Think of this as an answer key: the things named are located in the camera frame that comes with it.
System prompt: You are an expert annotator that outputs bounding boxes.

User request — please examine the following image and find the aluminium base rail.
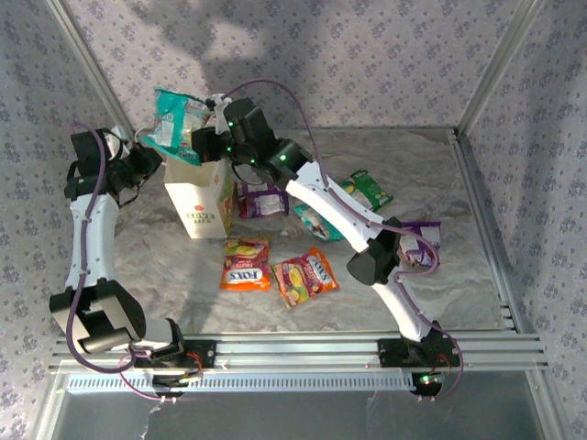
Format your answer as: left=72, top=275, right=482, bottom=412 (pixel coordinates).
left=49, top=332, right=550, bottom=373

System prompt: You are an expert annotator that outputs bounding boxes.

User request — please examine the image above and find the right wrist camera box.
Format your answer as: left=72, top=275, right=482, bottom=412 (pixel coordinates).
left=205, top=93, right=233, bottom=121

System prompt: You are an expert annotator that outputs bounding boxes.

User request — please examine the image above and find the green snack packet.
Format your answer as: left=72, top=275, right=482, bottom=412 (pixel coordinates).
left=338, top=169, right=395, bottom=214

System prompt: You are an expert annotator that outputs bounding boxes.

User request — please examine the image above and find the purple snack packet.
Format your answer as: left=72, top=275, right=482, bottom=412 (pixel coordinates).
left=397, top=221, right=442, bottom=269
left=235, top=180, right=291, bottom=220

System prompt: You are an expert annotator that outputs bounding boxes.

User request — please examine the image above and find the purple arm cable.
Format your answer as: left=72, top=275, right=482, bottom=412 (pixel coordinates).
left=222, top=77, right=465, bottom=404
left=63, top=121, right=184, bottom=404

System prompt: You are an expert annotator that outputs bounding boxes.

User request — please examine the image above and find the aluminium side rail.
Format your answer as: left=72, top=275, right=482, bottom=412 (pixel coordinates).
left=451, top=127, right=540, bottom=336

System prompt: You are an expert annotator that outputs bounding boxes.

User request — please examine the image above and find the teal snack packet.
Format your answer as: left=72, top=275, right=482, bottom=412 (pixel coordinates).
left=293, top=203, right=346, bottom=243
left=140, top=86, right=216, bottom=167

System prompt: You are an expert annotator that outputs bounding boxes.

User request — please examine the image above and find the right control board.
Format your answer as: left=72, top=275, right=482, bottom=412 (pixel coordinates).
left=409, top=371, right=447, bottom=399

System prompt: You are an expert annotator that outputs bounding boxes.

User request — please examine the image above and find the white green paper bag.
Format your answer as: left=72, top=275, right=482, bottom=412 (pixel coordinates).
left=134, top=129, right=236, bottom=240

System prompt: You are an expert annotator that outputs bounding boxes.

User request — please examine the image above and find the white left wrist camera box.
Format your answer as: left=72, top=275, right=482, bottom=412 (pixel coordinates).
left=105, top=126, right=135, bottom=160

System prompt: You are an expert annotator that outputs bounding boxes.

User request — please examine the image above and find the control board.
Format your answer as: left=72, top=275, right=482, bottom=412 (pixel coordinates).
left=409, top=371, right=447, bottom=399
left=150, top=371, right=204, bottom=401

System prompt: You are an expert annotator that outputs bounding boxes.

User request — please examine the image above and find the white slotted cable duct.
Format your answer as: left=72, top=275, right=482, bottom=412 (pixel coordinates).
left=65, top=370, right=444, bottom=395

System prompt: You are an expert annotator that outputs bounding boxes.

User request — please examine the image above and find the orange Fox's candy packet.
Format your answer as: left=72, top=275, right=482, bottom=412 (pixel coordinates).
left=218, top=236, right=272, bottom=292
left=270, top=247, right=341, bottom=311

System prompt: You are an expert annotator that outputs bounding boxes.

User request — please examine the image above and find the thin aluminium table edge rail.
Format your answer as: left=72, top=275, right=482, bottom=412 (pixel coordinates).
left=274, top=126, right=460, bottom=137

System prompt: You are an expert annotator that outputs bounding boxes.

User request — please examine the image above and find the aluminium corner post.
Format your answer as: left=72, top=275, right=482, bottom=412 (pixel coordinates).
left=456, top=0, right=545, bottom=137
left=45, top=0, right=138, bottom=144

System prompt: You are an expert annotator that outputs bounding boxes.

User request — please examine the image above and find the aluminium frame leg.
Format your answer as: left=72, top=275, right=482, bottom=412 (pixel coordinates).
left=525, top=368, right=570, bottom=440
left=34, top=370, right=70, bottom=440

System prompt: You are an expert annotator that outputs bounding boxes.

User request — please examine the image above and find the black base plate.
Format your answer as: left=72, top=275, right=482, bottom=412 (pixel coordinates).
left=377, top=336, right=462, bottom=369
left=132, top=338, right=217, bottom=370

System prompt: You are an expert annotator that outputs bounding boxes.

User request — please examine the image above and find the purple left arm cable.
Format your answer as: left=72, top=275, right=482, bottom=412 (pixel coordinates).
left=63, top=121, right=184, bottom=404

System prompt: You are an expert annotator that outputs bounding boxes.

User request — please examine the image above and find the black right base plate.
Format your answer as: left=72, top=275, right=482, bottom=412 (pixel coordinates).
left=377, top=336, right=462, bottom=369

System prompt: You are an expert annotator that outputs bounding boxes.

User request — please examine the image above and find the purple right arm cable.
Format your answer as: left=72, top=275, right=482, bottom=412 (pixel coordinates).
left=222, top=77, right=465, bottom=404

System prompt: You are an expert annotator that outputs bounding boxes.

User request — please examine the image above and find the left control board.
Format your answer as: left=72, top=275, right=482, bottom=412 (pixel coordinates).
left=150, top=371, right=204, bottom=401

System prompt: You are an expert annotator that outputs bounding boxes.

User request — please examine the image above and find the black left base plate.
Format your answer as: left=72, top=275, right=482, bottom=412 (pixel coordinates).
left=132, top=338, right=217, bottom=370

